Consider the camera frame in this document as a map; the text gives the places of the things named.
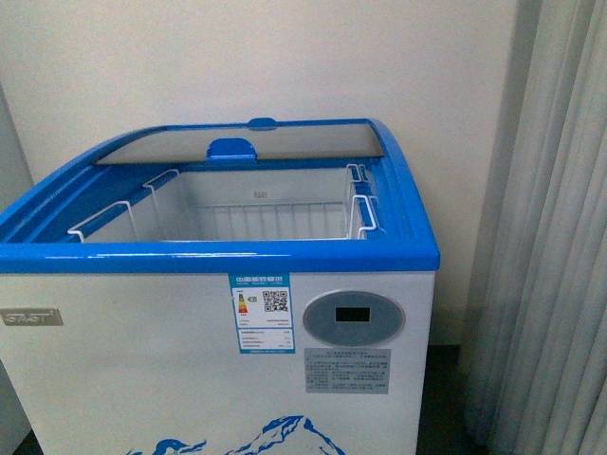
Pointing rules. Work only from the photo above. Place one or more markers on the sliding glass freezer lid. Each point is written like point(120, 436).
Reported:
point(302, 141)

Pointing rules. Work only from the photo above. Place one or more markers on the white blue chest freezer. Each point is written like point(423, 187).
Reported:
point(147, 360)

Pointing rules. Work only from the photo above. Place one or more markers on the blue energy label sticker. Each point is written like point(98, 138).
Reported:
point(263, 313)

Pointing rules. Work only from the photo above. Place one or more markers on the grey oval control panel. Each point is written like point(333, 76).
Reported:
point(353, 318)

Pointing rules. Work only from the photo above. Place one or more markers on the grey instruction sticker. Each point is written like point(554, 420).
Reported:
point(345, 370)

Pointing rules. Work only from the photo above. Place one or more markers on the grey white curtain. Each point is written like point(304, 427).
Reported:
point(535, 356)

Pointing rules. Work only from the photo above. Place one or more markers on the silver brand badge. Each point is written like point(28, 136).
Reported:
point(31, 317)

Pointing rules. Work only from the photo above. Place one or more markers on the white wire freezer basket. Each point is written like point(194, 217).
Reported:
point(236, 206)

